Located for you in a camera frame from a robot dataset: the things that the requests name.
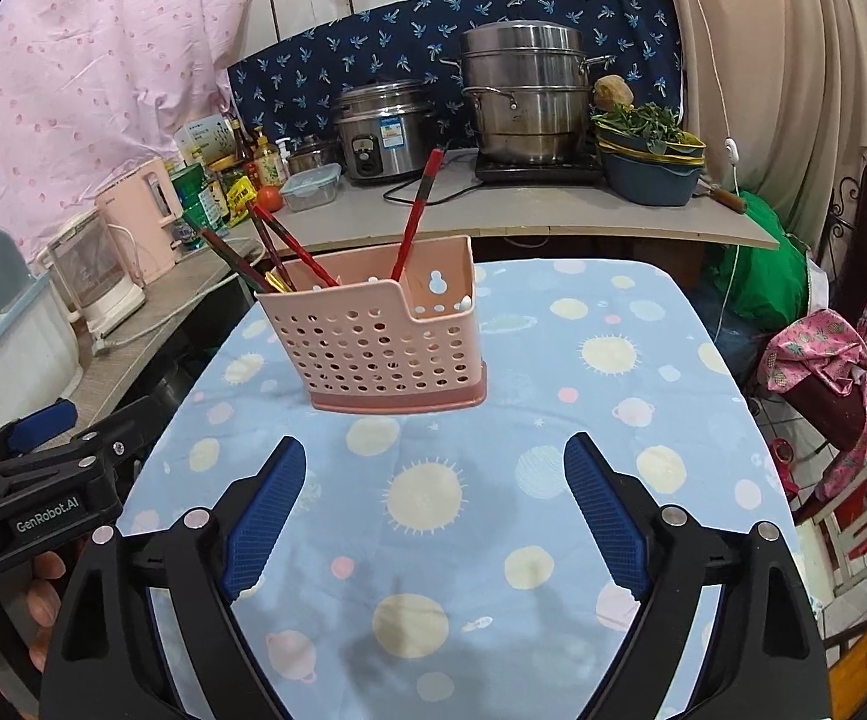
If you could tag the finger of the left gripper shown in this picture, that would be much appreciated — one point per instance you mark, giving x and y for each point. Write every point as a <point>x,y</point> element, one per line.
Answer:
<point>32,431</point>

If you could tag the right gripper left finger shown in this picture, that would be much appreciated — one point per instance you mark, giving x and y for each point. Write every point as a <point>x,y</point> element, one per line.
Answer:
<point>253,513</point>

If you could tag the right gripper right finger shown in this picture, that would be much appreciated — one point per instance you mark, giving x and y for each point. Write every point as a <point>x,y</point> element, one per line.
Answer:
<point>611,507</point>

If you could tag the pink perforated utensil basket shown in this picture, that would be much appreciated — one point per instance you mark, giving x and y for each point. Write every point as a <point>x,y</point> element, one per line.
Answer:
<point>377,346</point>

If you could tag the gold flower spoon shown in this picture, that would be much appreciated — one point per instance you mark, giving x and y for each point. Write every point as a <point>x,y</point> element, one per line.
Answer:
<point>276,283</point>

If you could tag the red chopstick silver band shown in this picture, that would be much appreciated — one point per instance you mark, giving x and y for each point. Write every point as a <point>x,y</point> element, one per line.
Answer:
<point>270,221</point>

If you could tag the dark red chopstick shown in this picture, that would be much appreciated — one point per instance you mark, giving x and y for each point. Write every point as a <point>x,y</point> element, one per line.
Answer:
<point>267,238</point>

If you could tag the person left hand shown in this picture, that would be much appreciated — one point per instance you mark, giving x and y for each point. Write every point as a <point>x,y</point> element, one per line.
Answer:
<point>42,603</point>

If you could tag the white blender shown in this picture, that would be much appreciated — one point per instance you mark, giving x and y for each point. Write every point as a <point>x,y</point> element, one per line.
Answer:
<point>89,273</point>

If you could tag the blue planet print tablecloth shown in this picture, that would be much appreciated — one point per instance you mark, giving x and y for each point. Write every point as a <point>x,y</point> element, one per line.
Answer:
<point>437,566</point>

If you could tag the pink electric kettle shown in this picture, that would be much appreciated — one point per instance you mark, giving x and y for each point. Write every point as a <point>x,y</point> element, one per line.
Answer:
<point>140,209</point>

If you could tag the pink floral bag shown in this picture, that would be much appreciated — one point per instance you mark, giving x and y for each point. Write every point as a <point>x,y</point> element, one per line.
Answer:
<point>818,364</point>

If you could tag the green plastic bag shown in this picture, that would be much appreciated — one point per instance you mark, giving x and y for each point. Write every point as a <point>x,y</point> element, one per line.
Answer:
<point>766,287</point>

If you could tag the green tin can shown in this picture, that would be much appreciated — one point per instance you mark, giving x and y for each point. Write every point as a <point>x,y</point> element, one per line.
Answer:
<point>200,209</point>

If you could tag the yellow snack packet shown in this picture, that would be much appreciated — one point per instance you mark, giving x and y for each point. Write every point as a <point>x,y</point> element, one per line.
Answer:
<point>240,197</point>

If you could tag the red tomato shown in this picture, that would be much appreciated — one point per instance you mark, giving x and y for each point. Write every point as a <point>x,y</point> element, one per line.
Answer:
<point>269,198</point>

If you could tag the clear food storage container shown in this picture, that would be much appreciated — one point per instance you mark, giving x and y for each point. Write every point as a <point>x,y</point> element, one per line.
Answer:
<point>311,188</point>

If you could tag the yellow oil bottle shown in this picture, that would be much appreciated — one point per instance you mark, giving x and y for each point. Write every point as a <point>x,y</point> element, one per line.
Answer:
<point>267,162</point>

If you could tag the black induction cooktop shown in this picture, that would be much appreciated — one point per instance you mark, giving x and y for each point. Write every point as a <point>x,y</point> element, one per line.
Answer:
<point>497,172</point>

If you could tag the blue bowl with greens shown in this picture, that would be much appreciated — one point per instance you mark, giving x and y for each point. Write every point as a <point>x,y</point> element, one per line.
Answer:
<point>647,157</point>

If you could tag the small steel pot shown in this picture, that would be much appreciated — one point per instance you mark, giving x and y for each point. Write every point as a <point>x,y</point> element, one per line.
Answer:
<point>314,152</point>

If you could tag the pink floral curtain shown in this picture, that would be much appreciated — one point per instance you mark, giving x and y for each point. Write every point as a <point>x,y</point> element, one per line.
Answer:
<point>91,88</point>

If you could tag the silver rice cooker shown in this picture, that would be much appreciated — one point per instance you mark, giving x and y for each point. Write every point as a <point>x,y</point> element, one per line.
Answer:
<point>385,130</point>

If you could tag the navy floral backsplash cloth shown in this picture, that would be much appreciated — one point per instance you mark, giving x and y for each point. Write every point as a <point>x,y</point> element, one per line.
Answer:
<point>290,88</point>

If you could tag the stainless steel steamer pot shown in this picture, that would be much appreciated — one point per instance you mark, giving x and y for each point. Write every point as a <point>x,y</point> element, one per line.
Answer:
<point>530,83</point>

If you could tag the beige hanging curtain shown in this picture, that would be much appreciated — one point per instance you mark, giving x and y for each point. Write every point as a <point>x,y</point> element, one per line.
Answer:
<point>778,90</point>

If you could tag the white power cord plug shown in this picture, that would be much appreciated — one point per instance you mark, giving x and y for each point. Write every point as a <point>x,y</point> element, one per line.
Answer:
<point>193,284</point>

